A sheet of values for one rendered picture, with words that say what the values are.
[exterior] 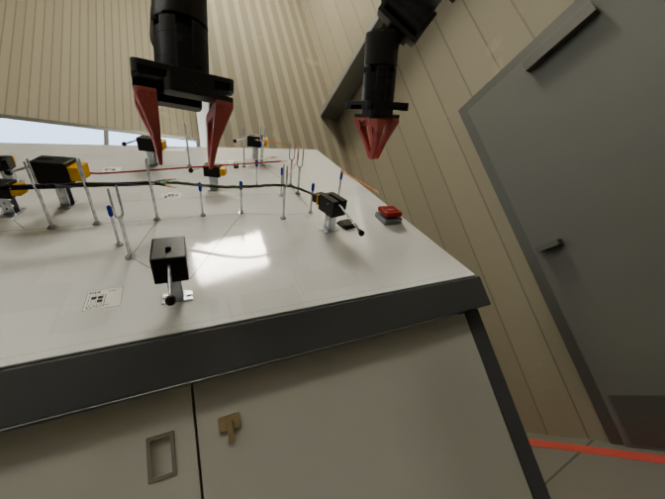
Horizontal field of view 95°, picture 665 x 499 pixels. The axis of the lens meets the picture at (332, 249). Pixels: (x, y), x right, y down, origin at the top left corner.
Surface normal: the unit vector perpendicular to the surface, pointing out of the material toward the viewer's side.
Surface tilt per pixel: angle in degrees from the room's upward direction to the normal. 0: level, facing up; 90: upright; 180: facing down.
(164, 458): 90
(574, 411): 90
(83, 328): 53
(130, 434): 90
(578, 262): 90
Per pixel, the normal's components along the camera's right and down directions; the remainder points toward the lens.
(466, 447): 0.33, -0.37
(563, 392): -0.85, 0.05
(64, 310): 0.12, -0.84
